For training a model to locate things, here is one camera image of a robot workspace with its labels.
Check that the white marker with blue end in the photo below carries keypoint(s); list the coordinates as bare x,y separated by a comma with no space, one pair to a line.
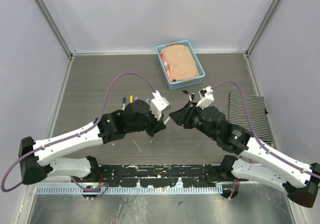
124,103

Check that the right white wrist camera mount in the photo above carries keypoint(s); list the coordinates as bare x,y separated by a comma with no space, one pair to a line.
206,97

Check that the light blue slotted cable duct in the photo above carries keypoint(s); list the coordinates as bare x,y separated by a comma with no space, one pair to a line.
72,189

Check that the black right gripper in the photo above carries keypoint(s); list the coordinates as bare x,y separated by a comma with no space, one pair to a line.
183,117

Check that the peach folded towel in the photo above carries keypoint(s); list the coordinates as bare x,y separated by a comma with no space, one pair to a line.
179,63

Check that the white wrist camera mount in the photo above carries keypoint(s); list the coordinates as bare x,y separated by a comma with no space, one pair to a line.
158,105
206,97

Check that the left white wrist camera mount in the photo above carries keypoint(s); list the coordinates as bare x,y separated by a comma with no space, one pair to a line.
158,105

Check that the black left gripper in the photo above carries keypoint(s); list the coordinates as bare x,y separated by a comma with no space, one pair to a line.
158,125

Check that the light blue perforated basket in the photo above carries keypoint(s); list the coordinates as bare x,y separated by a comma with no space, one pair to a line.
189,82

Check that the black white striped cloth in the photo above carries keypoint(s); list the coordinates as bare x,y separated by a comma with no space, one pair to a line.
256,112

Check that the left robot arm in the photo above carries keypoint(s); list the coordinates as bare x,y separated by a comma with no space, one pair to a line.
46,158

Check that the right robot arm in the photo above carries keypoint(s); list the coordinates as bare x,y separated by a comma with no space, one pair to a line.
254,160

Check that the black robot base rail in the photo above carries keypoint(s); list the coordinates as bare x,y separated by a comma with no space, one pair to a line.
191,175

